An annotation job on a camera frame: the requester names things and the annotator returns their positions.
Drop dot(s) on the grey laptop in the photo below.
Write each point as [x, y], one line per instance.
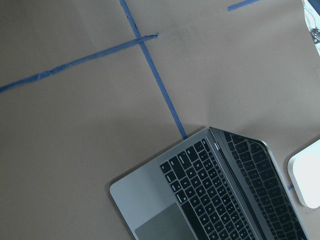
[214, 185]

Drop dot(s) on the white desk lamp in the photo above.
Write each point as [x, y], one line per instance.
[304, 172]

